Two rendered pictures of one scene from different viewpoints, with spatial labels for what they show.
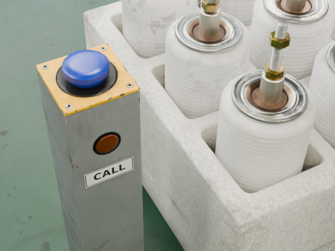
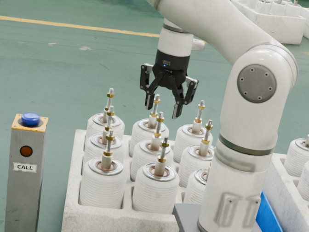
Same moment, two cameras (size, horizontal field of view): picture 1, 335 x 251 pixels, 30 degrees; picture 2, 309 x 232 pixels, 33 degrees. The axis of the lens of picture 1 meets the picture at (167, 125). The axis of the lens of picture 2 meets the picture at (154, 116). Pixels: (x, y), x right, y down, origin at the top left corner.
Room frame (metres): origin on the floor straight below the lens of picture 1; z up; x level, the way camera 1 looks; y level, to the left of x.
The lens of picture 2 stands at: (-0.45, -0.52, 0.82)
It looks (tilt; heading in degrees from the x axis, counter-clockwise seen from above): 23 degrees down; 20
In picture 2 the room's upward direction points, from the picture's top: 11 degrees clockwise
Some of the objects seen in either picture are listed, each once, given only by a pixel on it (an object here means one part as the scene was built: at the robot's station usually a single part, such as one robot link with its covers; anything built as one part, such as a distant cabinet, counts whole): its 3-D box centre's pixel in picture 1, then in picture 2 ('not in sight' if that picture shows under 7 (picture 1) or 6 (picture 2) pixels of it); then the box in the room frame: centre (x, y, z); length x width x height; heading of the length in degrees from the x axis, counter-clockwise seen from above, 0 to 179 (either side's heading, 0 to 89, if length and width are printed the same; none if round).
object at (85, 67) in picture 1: (86, 71); (30, 119); (0.41, 0.07, 0.32); 0.04 x 0.04 x 0.02
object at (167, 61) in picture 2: not in sight; (170, 67); (0.61, -0.15, 0.46); 0.08 x 0.08 x 0.09
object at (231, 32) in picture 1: (208, 31); (106, 141); (0.56, -0.04, 0.25); 0.08 x 0.08 x 0.01
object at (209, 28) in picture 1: (209, 22); (106, 136); (0.56, -0.04, 0.26); 0.02 x 0.02 x 0.03
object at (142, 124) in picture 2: not in sight; (151, 125); (0.72, -0.09, 0.25); 0.08 x 0.08 x 0.01
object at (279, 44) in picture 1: (279, 39); (110, 136); (0.45, -0.10, 0.32); 0.02 x 0.02 x 0.01; 1
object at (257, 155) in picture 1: (258, 157); (100, 201); (0.45, -0.10, 0.16); 0.10 x 0.10 x 0.18
